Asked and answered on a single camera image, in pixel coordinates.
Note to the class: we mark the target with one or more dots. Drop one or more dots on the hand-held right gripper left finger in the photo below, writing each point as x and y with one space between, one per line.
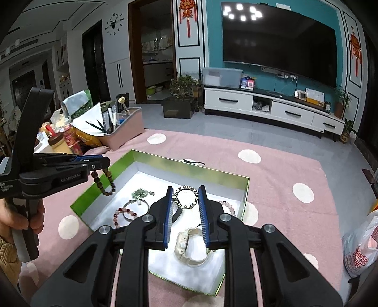
169 212

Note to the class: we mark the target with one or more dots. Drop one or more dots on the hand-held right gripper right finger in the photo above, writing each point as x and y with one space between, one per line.
203 212

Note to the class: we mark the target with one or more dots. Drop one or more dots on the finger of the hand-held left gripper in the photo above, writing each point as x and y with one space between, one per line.
97 167
88 158

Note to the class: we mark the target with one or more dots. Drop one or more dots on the green jewelry box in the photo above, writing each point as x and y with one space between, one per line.
159 180

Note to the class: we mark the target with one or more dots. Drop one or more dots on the silver bangle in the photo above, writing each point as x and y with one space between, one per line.
129 218

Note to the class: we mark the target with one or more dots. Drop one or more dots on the person's left hand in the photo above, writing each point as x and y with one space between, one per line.
14 217

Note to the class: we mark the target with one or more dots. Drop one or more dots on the yellow snack bag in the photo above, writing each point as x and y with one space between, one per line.
87 138

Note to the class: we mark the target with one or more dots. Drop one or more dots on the red snack packet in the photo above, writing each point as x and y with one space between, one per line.
73 141

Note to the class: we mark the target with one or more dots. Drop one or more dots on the green jade pendant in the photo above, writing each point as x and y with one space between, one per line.
140 194

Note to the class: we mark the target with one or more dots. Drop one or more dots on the white wrist watch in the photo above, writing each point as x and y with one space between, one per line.
180 245

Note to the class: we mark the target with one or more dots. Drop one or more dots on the white paper sheet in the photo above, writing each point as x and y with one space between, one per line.
88 115

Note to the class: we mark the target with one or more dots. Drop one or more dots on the pink storage box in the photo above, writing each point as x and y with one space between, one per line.
125 132

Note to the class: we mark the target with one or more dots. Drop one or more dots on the black hair clip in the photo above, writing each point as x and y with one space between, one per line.
193 161

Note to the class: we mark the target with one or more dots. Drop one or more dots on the green white package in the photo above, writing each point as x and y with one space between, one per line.
76 101

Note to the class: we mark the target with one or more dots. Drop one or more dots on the gold cap diffuser bottle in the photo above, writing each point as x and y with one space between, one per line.
121 100

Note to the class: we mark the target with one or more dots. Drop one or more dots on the pink dotted rug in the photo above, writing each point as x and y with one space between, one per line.
280 177

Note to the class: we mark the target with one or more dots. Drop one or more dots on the green basin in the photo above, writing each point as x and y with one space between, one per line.
152 91

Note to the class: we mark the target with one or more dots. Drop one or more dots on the dark planter box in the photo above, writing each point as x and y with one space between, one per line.
178 107

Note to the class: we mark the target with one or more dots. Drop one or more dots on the white television cabinet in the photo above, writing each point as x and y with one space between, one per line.
291 112

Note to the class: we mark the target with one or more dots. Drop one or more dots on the small blue red box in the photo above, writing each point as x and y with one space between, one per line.
247 83

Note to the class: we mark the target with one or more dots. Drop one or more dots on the clear plastic storage bin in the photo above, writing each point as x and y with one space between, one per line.
221 77

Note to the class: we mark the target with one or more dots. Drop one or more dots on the small pink desk device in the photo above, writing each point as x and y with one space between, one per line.
300 95

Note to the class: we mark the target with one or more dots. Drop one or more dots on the white red plastic bag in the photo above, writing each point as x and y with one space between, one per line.
358 251

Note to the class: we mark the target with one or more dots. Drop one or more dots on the white power strip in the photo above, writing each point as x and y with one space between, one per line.
288 76

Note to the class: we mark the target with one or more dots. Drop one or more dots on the desk calendar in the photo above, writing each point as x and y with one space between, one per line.
314 96

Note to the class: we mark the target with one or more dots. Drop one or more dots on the small potted plant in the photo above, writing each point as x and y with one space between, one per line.
346 134

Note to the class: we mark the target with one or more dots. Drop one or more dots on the black alarm clock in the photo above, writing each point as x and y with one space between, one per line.
327 107

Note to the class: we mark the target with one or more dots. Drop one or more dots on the dark brown object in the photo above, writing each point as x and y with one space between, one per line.
369 175

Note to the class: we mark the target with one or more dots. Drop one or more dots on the tall potted plant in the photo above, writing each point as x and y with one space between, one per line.
339 109

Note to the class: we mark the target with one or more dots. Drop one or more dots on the orange box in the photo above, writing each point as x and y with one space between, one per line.
375 205

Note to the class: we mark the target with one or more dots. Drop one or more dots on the large black television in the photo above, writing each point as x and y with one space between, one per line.
280 38

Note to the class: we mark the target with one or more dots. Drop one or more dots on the deer wall clock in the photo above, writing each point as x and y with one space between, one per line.
114 24

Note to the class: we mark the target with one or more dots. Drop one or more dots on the red knot wall decoration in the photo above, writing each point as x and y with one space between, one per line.
356 47
187 8

